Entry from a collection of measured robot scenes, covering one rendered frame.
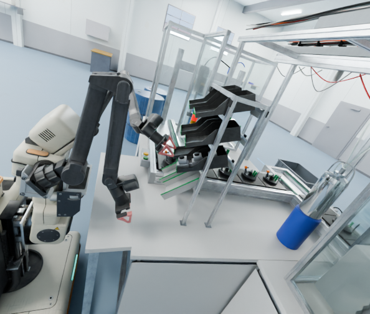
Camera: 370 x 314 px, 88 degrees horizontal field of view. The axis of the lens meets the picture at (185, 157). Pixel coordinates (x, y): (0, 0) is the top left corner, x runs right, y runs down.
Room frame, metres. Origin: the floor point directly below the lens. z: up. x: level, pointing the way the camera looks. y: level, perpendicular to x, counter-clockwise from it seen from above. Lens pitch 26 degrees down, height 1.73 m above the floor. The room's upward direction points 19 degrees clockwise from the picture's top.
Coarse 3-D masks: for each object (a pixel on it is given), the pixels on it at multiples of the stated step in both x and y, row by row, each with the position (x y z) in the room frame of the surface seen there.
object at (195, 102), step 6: (216, 90) 1.19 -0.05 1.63; (228, 90) 1.07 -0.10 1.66; (234, 90) 1.07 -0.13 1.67; (210, 96) 1.19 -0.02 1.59; (216, 96) 1.06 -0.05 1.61; (192, 102) 1.17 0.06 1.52; (198, 102) 1.18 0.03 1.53; (204, 102) 1.16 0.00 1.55; (210, 102) 1.06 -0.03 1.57; (192, 108) 1.05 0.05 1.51
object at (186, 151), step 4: (212, 144) 1.07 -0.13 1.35; (176, 148) 1.17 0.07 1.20; (180, 148) 1.17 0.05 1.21; (184, 148) 1.18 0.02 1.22; (188, 148) 1.18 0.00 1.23; (192, 148) 1.17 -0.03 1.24; (196, 148) 1.06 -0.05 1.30; (200, 148) 1.06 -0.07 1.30; (176, 152) 1.13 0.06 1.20; (180, 152) 1.13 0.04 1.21; (184, 152) 1.12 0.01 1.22; (188, 152) 1.12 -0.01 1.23; (192, 152) 1.06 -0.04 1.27; (176, 156) 1.05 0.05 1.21; (188, 156) 1.06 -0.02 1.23
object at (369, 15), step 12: (348, 12) 1.23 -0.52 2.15; (360, 12) 1.17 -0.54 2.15; (324, 24) 1.35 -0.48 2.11; (336, 24) 1.26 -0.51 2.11; (348, 24) 1.20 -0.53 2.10; (360, 24) 1.14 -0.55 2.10; (288, 48) 2.40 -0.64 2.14; (300, 48) 2.23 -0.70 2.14; (312, 48) 2.09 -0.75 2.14; (324, 48) 1.96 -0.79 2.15; (336, 48) 1.85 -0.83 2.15; (348, 48) 1.75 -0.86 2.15; (360, 48) 1.67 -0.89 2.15
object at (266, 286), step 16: (256, 272) 0.79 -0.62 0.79; (272, 272) 0.77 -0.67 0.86; (240, 288) 0.81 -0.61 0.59; (256, 288) 0.74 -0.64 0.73; (272, 288) 0.68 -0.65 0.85; (288, 288) 0.70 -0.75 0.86; (240, 304) 0.75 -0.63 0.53; (256, 304) 0.69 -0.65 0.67; (272, 304) 0.64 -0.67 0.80; (288, 304) 0.62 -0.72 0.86
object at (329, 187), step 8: (320, 176) 1.10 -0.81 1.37; (328, 176) 1.05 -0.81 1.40; (336, 176) 1.05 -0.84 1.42; (344, 176) 1.04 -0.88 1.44; (352, 176) 1.01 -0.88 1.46; (320, 184) 1.06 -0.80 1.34; (328, 184) 1.03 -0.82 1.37; (336, 184) 1.01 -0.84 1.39; (344, 184) 1.01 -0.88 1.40; (312, 192) 1.07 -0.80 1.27; (320, 192) 1.03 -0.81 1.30; (328, 192) 1.01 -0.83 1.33; (336, 192) 1.00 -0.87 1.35; (304, 200) 1.08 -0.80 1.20; (312, 200) 1.04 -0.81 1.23; (320, 200) 1.02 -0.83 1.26; (328, 200) 1.01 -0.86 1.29; (336, 200) 1.02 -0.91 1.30; (304, 208) 1.05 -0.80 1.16; (312, 208) 1.02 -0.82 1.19; (320, 208) 1.01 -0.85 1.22; (328, 208) 1.01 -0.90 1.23; (312, 216) 1.01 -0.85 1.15; (320, 216) 1.01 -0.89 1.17
